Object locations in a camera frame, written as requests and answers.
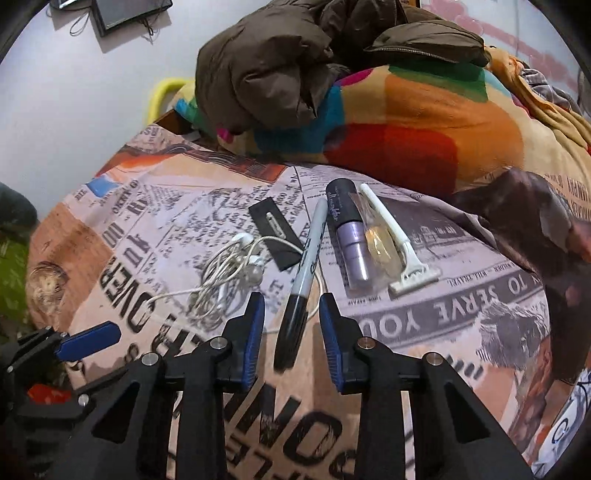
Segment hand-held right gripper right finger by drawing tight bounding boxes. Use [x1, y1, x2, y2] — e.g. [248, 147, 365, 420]
[318, 292, 539, 480]

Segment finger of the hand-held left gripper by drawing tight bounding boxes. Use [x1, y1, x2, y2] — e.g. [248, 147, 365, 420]
[14, 388, 100, 423]
[7, 322, 122, 371]

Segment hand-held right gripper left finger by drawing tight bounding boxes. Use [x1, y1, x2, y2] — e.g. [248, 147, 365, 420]
[46, 292, 267, 480]

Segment black marker pen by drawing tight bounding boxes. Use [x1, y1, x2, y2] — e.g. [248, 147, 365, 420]
[274, 198, 328, 371]

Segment white earphones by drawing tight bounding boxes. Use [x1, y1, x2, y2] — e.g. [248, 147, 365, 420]
[147, 232, 321, 321]

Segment green leaf print bag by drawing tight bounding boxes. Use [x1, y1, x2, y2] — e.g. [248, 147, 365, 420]
[0, 240, 33, 324]

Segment black card with clip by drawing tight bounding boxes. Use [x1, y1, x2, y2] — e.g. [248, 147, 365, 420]
[248, 198, 305, 269]

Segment purple cosmetic tube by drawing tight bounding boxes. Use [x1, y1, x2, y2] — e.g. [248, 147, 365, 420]
[325, 178, 370, 291]

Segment clear wrapper yellow contents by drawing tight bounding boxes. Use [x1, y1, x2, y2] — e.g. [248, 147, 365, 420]
[351, 194, 398, 289]

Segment white disposable razor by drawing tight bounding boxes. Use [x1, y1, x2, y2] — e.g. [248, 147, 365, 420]
[359, 183, 443, 298]

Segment dark grey bag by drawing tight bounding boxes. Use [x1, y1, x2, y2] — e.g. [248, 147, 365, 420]
[0, 182, 40, 232]

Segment newspaper print blanket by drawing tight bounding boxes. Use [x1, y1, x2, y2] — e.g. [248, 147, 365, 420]
[25, 122, 591, 480]

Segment colourful patchwork fleece blanket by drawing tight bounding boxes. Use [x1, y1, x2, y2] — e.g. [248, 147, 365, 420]
[175, 46, 591, 204]

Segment white packet with circle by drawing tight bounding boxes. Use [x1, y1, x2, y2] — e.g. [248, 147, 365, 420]
[531, 369, 591, 476]

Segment yellow foam tube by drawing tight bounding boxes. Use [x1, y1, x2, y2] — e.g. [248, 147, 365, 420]
[147, 78, 195, 125]

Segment brown padded jacket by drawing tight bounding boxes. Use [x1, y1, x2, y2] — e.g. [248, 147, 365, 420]
[195, 0, 491, 137]

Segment grey cloth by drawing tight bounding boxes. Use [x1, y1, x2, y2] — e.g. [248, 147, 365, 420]
[517, 60, 583, 112]

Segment small wall monitor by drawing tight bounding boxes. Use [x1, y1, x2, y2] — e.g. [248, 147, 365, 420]
[92, 0, 174, 38]

